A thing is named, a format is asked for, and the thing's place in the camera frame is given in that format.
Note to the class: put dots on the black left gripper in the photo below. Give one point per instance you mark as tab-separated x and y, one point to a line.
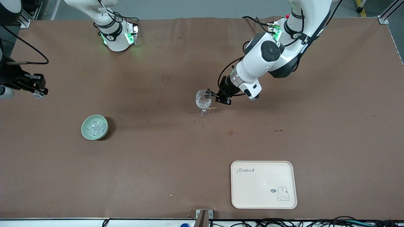
226	86

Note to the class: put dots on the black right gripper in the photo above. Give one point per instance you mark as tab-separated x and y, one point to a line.
12	79

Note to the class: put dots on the steel double jigger cup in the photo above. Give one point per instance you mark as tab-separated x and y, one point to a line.
207	93

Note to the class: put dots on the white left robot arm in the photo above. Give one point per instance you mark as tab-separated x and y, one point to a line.
262	63

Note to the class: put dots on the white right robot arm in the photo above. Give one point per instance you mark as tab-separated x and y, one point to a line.
113	37

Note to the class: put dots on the clear stemmed wine glass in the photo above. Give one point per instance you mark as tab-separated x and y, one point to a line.
202	102

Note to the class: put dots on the clear ice cubes heap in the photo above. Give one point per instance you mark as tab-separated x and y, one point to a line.
95	128

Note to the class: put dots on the pale green ceramic bowl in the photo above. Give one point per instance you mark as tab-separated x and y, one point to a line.
85	130

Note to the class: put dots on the aluminium table corner profile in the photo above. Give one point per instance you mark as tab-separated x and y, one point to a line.
24	19
386	14

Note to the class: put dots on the brown table cover mat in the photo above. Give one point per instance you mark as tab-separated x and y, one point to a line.
157	157

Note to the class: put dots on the cream rabbit print tray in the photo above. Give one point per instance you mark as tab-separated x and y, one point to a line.
262	186

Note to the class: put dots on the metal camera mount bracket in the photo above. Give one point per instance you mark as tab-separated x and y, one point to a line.
203	217

